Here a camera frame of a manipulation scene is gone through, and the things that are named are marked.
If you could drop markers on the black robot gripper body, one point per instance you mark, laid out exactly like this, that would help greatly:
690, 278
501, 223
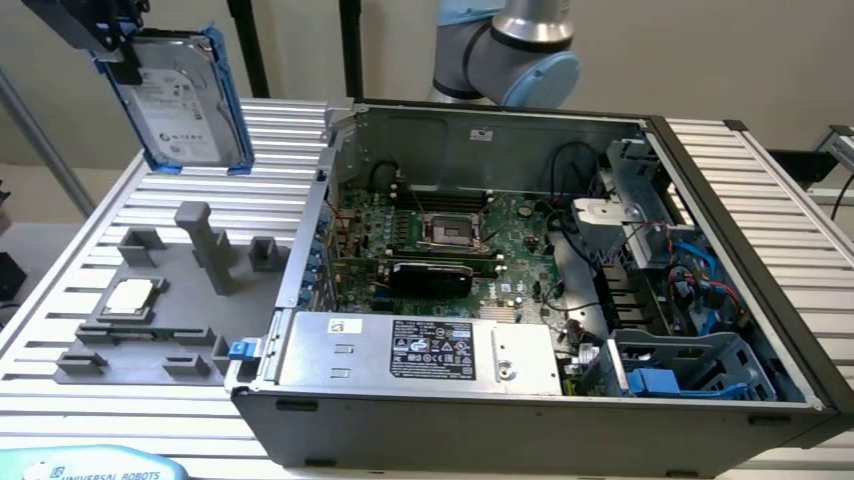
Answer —
74, 22

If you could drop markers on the gray-blue plastic disk bay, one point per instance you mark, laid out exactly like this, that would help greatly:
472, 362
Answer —
694, 355

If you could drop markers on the aluminium frame strut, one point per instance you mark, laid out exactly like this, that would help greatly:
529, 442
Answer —
41, 140

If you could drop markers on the blue case latch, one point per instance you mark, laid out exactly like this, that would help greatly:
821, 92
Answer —
242, 349

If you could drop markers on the black graphics card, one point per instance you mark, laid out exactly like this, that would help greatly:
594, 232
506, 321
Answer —
430, 277

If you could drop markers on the silver power supply unit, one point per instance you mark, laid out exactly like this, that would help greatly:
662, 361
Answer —
374, 355

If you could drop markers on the small black box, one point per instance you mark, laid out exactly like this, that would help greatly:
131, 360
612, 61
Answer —
10, 277

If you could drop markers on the open black PC case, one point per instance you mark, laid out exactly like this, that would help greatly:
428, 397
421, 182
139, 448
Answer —
508, 430

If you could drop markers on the gray parts rack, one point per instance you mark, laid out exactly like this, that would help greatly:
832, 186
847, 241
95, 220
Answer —
201, 310

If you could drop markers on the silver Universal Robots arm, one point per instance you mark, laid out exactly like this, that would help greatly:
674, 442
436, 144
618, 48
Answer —
508, 55

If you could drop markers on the CPU socket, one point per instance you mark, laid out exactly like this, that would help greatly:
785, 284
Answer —
452, 231

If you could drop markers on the silver CPU chip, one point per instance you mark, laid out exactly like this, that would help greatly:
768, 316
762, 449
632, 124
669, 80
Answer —
133, 296

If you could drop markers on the hard disk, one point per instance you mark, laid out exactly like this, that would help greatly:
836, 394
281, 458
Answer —
183, 105

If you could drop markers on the green motherboard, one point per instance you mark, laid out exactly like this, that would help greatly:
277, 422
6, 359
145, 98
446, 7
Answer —
514, 260

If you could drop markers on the aluminium profile rail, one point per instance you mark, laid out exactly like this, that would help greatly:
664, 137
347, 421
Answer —
835, 150

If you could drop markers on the black bracket beside table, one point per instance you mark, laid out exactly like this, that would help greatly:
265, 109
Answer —
797, 167

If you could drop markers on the light blue teach pendant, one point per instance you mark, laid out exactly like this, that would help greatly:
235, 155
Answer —
81, 465

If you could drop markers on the black vertical pole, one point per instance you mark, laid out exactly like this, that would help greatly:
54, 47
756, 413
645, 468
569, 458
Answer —
250, 45
350, 45

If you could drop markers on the silver metal drive cage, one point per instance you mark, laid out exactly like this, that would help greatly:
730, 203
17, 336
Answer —
621, 210

